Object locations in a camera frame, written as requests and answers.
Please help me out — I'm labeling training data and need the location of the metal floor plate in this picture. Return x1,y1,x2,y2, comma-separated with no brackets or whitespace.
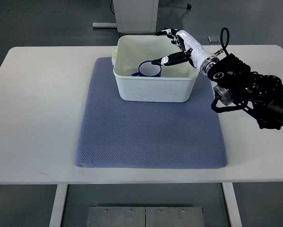
86,207,205,227

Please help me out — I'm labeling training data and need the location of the small grey floor hatch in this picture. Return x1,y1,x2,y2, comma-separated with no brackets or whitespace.
207,35,221,44

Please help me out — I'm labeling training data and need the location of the blue textured fabric mat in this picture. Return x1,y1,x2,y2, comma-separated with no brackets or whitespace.
76,57,228,169

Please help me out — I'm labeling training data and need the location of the white cabinet pedestal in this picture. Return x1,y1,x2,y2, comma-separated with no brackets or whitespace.
92,0,160,34

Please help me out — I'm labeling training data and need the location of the left white table leg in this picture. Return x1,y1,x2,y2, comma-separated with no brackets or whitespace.
49,184,68,227

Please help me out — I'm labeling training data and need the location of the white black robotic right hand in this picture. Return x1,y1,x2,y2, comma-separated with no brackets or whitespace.
151,28,219,75

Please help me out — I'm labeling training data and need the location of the right white table leg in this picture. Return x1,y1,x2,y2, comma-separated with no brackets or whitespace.
222,183,242,227

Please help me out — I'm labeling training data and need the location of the white plastic storage box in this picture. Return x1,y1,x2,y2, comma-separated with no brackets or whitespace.
113,35,199,102

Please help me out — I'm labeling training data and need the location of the white table leg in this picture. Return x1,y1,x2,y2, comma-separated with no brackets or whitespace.
222,183,242,227
49,184,68,227

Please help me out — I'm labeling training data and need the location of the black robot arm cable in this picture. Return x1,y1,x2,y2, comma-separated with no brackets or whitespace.
214,27,231,57

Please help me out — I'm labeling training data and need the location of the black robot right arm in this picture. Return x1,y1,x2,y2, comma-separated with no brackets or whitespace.
205,54,283,130

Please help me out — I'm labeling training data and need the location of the blue mug white inside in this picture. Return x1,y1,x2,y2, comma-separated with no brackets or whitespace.
132,61,162,77

